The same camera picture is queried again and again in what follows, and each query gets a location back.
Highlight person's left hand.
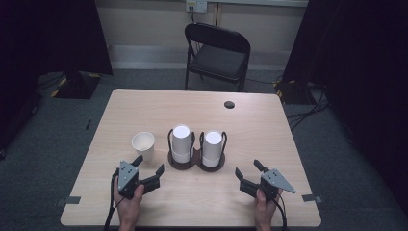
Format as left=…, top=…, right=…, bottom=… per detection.
left=113, top=177, right=145, bottom=231

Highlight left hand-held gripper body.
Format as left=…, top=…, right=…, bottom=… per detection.
left=112, top=160, right=145, bottom=201

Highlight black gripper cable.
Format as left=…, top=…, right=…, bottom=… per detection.
left=274, top=192, right=289, bottom=231
left=102, top=168, right=127, bottom=231

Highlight person's right hand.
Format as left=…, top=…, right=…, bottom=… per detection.
left=253, top=188, right=284, bottom=231

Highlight grey tape strip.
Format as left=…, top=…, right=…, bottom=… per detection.
left=56, top=195, right=82, bottom=208
left=301, top=193, right=324, bottom=204

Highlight black floor cables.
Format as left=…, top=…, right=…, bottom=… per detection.
left=286, top=82, right=332, bottom=131

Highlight black double cup holder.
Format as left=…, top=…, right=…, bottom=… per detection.
left=166, top=127, right=228, bottom=173

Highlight single white paper cup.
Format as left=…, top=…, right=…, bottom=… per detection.
left=131, top=131, right=156, bottom=162

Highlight black stand base yellow tape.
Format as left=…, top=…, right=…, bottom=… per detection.
left=274, top=80, right=310, bottom=106
left=50, top=70, right=103, bottom=100

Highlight black curtain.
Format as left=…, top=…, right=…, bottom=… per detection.
left=282, top=0, right=408, bottom=215
left=0, top=0, right=115, bottom=152

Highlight white wall socket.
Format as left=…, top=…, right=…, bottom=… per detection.
left=186, top=0, right=208, bottom=14

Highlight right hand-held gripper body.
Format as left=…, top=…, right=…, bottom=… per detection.
left=258, top=168, right=297, bottom=203

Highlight black folding chair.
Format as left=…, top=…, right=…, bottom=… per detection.
left=184, top=22, right=252, bottom=93

